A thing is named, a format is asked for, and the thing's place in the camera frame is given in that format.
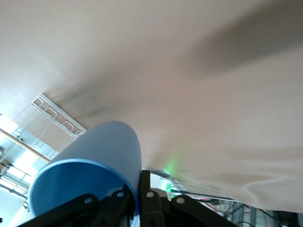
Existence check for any blue plastic cup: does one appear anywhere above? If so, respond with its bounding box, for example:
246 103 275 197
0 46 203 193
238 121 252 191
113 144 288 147
28 121 143 227

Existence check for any thin black table cable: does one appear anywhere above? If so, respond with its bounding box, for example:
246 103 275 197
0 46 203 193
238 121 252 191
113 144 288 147
181 191 239 202

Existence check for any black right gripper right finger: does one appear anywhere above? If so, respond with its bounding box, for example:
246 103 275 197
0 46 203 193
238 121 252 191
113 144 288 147
138 170 240 227

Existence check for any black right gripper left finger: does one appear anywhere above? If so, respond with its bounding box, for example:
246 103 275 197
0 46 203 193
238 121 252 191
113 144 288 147
23 186 135 227

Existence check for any white wire rack, wooden bar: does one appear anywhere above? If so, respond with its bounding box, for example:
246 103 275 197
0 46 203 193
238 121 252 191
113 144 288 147
0 93 86 164

